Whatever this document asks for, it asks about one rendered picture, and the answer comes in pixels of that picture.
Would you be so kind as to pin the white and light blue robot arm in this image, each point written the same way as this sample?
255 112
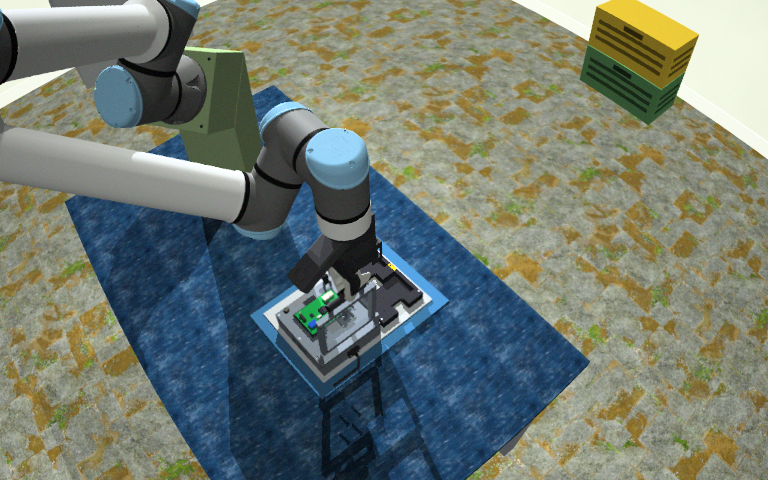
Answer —
335 164

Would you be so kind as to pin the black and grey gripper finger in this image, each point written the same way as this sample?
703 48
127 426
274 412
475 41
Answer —
336 278
353 283

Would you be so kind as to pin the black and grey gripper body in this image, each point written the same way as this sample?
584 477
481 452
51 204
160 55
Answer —
361 251

